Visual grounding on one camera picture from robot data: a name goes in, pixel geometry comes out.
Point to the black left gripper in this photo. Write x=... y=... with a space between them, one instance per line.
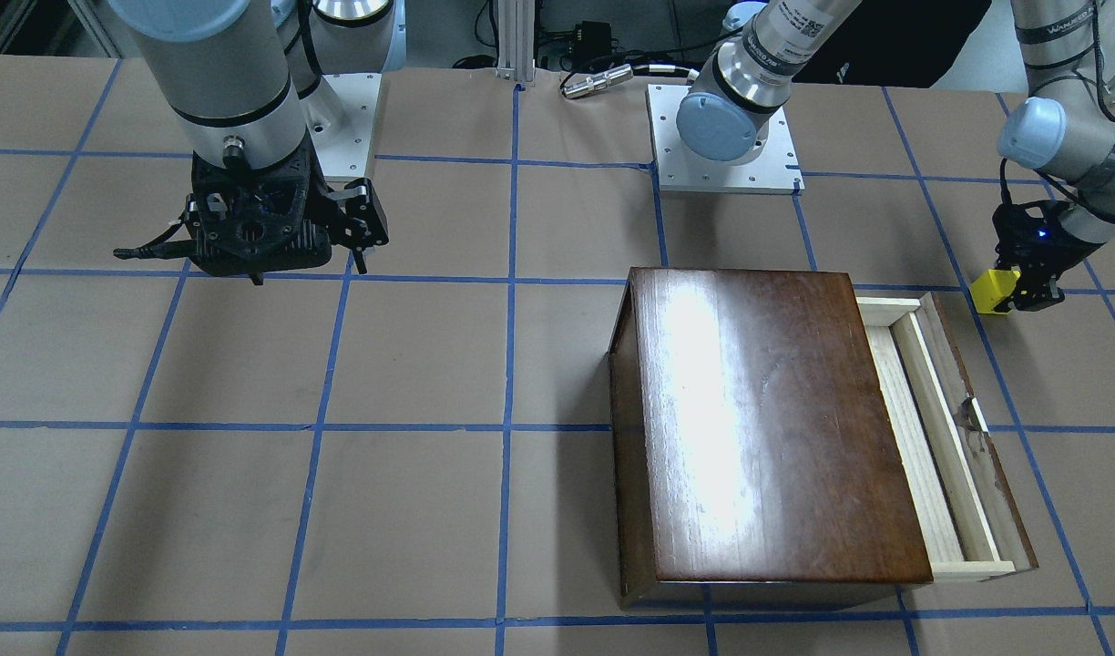
x=1052 y=244

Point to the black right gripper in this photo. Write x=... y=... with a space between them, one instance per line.
x=358 y=211

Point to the yellow cube block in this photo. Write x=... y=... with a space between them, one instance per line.
x=992 y=291

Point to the wooden drawer with white handle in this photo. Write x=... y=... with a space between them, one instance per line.
x=967 y=514

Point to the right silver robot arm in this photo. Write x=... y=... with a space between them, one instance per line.
x=249 y=82

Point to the dark wooden drawer box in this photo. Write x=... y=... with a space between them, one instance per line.
x=756 y=465

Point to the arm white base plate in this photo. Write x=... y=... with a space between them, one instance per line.
x=704 y=143
x=341 y=116

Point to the aluminium frame post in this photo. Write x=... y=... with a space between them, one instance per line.
x=515 y=41

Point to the silver cable connector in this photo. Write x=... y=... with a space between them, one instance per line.
x=597 y=83

